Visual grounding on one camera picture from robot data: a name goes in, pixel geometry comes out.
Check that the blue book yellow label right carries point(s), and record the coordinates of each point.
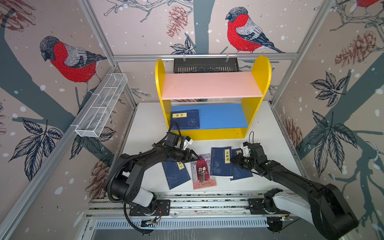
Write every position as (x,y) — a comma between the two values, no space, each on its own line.
(239,173)

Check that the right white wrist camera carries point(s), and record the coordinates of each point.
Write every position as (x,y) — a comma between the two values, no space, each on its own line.
(245,150)

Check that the blue book yellow label left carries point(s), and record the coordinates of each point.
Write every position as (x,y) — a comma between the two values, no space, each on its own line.
(176,174)

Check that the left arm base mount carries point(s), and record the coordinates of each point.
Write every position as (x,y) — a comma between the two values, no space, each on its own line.
(155,208)

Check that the blue book yellow label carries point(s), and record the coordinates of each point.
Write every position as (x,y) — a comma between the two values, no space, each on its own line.
(176,174)
(239,173)

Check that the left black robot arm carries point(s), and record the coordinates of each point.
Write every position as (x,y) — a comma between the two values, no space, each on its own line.
(124,182)

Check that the blue book plant cover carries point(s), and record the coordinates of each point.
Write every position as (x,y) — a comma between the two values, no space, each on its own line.
(221,165)

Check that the red Hamlet book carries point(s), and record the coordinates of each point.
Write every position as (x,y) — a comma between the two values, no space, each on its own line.
(201,175)

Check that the white wire mesh basket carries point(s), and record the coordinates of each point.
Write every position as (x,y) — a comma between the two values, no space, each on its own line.
(97,115)

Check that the blue book yin-yang cover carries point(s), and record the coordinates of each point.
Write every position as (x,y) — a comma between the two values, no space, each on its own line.
(185,120)

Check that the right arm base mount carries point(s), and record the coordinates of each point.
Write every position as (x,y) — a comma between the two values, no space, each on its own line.
(266,205)

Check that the black plastic tray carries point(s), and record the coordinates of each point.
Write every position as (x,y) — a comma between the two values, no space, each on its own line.
(206,65)

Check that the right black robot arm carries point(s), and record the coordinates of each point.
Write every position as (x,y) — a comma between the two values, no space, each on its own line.
(321,205)

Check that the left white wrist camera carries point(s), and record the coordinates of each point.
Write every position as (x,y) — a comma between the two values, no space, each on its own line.
(186,142)

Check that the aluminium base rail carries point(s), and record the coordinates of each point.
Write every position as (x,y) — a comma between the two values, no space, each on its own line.
(239,204)

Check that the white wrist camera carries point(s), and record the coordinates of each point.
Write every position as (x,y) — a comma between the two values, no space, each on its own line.
(186,142)
(245,150)

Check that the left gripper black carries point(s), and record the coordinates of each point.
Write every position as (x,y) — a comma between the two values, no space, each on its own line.
(189,158)

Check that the yellow pink blue bookshelf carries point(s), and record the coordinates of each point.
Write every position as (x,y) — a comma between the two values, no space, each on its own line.
(227,102)

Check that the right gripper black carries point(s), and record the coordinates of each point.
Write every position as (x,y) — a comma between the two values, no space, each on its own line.
(238,160)

